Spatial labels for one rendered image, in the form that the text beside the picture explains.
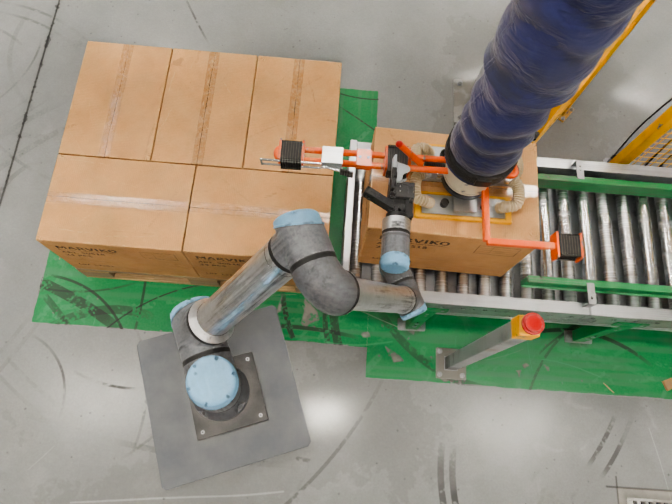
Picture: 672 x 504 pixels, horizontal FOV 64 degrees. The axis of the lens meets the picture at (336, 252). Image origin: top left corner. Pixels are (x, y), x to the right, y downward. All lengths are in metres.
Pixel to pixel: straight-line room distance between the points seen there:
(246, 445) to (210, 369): 0.37
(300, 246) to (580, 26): 0.71
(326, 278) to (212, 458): 0.91
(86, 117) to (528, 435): 2.51
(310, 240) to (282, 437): 0.87
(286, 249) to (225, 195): 1.12
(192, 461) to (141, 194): 1.12
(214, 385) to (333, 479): 1.16
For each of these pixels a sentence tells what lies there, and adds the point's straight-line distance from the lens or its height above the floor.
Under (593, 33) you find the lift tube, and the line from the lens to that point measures 1.21.
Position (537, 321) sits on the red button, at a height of 1.04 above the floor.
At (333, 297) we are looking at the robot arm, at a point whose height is 1.46.
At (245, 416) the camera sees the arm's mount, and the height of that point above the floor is 0.77.
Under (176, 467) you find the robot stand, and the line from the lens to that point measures 1.95.
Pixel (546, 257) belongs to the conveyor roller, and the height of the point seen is 0.55.
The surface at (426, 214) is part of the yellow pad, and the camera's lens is 1.87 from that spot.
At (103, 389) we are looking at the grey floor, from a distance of 2.83.
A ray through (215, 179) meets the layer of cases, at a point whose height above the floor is 0.54.
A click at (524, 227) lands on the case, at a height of 0.95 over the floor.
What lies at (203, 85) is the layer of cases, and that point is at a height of 0.54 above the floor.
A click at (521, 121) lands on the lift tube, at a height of 1.52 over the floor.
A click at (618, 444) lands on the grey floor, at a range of 3.03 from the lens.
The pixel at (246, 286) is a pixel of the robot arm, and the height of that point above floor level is 1.29.
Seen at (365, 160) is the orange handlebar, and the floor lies 1.09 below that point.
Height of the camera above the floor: 2.65
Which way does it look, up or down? 71 degrees down
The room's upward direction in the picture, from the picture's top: 8 degrees clockwise
